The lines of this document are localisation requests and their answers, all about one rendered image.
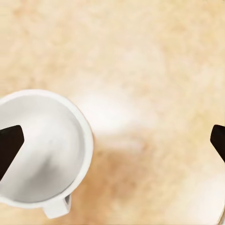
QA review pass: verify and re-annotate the coffee cup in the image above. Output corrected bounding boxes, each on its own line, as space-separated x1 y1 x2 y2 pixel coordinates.
0 89 93 219

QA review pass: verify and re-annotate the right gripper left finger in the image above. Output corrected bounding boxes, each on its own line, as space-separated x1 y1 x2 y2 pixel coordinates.
0 125 24 181

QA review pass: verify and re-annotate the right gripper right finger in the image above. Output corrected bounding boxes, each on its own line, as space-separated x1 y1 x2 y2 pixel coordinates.
210 124 225 162

